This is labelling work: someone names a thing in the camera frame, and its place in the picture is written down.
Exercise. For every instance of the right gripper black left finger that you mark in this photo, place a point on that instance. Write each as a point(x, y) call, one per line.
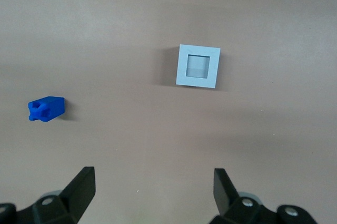
point(79, 189)

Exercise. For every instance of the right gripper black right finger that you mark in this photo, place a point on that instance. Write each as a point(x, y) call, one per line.
point(226, 195)

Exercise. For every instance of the blue plastic insert part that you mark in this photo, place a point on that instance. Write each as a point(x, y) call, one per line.
point(51, 109)

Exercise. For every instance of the gray square base block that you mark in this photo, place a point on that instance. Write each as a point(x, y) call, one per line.
point(181, 68)

